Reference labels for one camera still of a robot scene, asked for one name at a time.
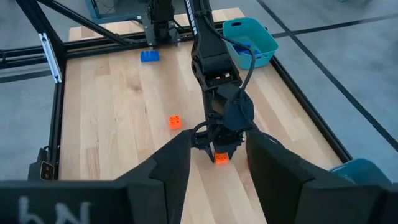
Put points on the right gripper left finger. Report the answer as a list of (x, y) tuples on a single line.
[(140, 196)]

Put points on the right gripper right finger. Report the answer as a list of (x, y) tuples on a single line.
[(289, 193)]

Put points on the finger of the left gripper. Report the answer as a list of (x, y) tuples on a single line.
[(234, 143), (208, 143)]

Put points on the orange small square block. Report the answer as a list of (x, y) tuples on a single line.
[(175, 122), (221, 158)]

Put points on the blue long block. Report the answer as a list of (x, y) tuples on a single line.
[(241, 49), (149, 56)]

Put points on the blue small square block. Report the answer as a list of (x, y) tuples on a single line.
[(256, 52)]

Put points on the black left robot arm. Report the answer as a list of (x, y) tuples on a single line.
[(211, 56)]

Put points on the dark grey-blue plastic bin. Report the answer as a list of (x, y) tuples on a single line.
[(360, 171)]

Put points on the teal plastic bin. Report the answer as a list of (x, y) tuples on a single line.
[(248, 31)]

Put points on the blue-grey metal stand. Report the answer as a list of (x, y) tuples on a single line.
[(93, 11)]

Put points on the left wrist camera housing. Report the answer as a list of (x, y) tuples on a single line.
[(238, 111)]

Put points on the black aluminium table frame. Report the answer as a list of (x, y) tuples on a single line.
[(306, 102)]

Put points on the table-level camera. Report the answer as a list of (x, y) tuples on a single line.
[(46, 170)]

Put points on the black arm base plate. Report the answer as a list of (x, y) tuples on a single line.
[(147, 34)]

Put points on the silver frame bracket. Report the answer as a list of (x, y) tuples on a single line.
[(49, 57)]

